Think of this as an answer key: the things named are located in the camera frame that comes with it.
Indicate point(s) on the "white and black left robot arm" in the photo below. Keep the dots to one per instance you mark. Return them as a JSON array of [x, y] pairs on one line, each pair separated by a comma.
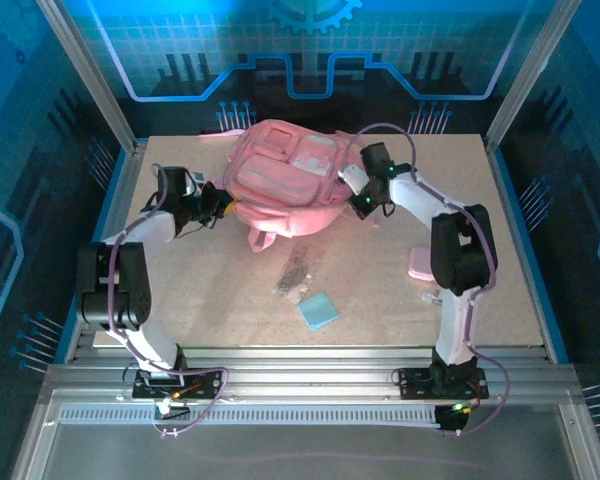
[[130, 285]]

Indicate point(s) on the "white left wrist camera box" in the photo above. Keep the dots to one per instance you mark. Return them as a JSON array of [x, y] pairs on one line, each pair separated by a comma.
[[197, 177]]

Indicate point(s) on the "grey metal tray panel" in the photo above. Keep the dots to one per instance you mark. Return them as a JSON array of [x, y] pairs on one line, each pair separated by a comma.
[[305, 455]]

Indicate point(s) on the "clear bag of dark items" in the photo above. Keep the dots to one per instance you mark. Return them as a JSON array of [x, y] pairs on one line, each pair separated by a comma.
[[294, 275]]

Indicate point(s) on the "pink pencil case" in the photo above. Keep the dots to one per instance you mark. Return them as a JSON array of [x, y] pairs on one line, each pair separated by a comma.
[[420, 265]]

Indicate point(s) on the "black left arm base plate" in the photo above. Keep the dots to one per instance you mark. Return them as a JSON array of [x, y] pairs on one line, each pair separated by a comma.
[[205, 385]]

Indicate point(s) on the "pink student backpack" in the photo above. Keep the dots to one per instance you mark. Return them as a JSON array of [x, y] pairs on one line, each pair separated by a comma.
[[285, 185]]

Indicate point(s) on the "aluminium table side rail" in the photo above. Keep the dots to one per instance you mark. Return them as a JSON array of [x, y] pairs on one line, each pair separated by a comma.
[[496, 165], [120, 195]]

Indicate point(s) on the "small black control box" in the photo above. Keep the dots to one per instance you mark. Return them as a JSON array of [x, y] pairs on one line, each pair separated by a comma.
[[450, 419]]

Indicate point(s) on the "blue sticky note pad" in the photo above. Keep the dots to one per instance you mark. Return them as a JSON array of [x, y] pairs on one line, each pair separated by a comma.
[[318, 311]]

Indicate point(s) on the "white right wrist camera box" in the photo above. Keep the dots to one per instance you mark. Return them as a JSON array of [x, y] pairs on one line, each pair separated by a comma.
[[352, 176]]

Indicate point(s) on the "aluminium frame post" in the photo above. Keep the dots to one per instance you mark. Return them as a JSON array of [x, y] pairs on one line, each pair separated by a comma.
[[90, 80], [525, 85]]

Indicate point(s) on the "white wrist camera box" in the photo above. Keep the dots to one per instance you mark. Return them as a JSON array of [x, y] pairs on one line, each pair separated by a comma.
[[197, 177], [352, 176]]

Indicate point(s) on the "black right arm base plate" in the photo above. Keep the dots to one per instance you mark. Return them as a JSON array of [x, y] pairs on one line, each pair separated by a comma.
[[415, 382]]

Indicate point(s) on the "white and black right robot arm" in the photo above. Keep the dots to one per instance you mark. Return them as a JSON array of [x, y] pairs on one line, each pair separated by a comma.
[[462, 250]]

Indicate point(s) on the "aluminium front rail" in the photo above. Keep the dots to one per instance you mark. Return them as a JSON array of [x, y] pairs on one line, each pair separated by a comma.
[[305, 375]]

